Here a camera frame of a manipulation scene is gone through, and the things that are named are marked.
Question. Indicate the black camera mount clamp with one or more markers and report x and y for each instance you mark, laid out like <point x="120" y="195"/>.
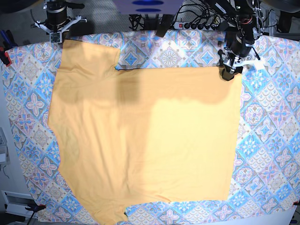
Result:
<point x="164" y="25"/>

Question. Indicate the red black table clamp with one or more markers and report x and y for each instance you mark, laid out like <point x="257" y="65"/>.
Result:
<point x="8" y="44"/>

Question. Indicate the orange right corner clamp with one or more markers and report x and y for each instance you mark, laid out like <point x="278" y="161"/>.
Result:
<point x="296" y="203"/>

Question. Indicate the orange black corner clamp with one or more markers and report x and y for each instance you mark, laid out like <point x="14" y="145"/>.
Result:
<point x="35" y="208"/>

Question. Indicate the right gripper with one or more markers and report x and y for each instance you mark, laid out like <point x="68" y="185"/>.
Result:
<point x="58" y="23"/>

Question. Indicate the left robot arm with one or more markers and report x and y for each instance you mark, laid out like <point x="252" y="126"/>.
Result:
<point x="248" y="18"/>

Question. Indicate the white metal rail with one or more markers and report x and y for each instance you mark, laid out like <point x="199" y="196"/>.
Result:
<point x="16" y="203"/>

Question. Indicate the orange T-shirt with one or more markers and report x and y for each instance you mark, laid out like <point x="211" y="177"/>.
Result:
<point x="138" y="136"/>

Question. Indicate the purple blue robot base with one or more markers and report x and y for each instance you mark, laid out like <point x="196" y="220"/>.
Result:
<point x="130" y="7"/>

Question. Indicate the patterned blue pink tablecloth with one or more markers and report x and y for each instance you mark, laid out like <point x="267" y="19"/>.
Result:
<point x="266" y="173"/>

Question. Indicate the grey plastic box stack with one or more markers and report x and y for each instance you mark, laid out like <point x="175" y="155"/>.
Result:
<point x="4" y="155"/>

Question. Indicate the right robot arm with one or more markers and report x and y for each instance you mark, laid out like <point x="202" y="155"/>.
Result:
<point x="58" y="23"/>

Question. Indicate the white power strip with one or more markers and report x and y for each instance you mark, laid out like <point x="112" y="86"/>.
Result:
<point x="192" y="26"/>

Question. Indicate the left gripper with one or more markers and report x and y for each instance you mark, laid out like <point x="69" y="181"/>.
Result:
<point x="237" y="47"/>

